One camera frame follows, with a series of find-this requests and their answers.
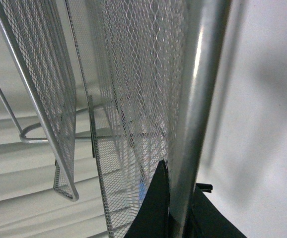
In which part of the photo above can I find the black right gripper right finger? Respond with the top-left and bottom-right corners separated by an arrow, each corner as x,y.
184,183 -> 245,238

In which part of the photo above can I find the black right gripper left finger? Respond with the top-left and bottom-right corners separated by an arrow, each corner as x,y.
125,160 -> 170,238

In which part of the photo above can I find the silver mesh tray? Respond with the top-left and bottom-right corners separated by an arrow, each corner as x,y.
64,0 -> 233,238
0,0 -> 79,201

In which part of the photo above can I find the grey white curtain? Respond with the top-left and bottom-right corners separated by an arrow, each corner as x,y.
0,0 -> 108,238

